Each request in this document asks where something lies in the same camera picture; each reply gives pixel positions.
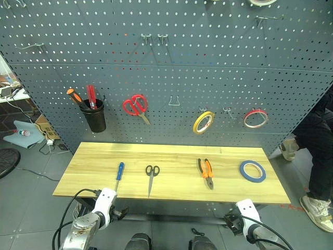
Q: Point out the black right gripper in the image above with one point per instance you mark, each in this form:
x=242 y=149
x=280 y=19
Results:
x=237 y=223

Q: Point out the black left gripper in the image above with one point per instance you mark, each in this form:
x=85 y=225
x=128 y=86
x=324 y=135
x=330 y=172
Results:
x=114 y=213

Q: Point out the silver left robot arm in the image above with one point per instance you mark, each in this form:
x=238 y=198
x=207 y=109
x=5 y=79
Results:
x=82 y=230

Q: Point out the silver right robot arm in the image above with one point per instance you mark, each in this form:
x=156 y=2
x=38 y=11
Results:
x=262 y=237

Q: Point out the grey metal pegboard wall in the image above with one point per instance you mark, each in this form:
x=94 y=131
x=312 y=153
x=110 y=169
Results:
x=182 y=78

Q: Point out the dark rounded shape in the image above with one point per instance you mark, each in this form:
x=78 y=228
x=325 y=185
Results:
x=138 y=242
x=203 y=242

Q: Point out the blue tape roll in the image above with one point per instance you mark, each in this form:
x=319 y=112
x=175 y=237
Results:
x=244 y=175

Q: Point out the orange and black pliers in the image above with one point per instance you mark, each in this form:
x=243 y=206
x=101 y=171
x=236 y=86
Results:
x=206 y=172

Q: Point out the white and beige sneaker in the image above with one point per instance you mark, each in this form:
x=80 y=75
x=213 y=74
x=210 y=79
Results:
x=288 y=149
x=317 y=212

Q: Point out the black cup holder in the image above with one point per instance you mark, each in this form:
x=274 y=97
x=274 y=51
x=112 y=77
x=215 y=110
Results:
x=96 y=120

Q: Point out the yellow tape roll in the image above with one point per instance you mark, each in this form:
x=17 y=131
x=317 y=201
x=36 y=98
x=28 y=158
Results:
x=199 y=123

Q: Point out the white power strip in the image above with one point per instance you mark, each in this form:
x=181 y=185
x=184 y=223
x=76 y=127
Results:
x=50 y=142

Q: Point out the red tape roll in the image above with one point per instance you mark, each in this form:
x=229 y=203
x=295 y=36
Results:
x=249 y=114

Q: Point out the short metal pegboard hook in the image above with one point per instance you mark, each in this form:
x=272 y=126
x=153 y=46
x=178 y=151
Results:
x=256 y=109
x=229 y=112
x=203 y=109

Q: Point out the cardboard box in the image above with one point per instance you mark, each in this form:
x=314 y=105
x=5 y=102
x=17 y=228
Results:
x=46 y=127

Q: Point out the person's black trouser legs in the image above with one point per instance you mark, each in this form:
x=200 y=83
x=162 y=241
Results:
x=320 y=145

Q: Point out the light blue folded mat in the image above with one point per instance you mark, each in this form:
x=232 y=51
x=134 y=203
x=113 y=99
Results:
x=23 y=140

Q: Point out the orange and black screwdriver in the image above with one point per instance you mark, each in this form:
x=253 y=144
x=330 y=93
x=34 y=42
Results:
x=75 y=98

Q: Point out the black round floor base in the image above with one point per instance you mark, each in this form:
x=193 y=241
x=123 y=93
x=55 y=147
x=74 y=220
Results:
x=7 y=161

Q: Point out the plastic bottle red label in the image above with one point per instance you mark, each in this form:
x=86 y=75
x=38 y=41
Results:
x=23 y=133

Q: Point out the white desk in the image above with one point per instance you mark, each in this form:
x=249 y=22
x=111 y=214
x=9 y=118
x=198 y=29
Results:
x=15 y=96

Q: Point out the double prong metal hook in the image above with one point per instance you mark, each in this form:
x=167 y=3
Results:
x=162 y=38
x=146 y=38

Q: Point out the long metal pegboard hook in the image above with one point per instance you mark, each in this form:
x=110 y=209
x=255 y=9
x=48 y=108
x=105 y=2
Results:
x=266 y=18
x=15 y=3
x=32 y=46

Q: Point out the white tape roll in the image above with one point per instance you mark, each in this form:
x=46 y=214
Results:
x=261 y=2

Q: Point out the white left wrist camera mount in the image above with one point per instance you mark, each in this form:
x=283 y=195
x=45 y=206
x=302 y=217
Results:
x=104 y=201

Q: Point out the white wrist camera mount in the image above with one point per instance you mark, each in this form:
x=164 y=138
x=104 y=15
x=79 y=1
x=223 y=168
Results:
x=104 y=201
x=247 y=208

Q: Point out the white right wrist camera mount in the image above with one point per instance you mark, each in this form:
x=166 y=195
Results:
x=247 y=208

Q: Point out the black table frame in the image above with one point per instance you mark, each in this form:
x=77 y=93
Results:
x=169 y=217

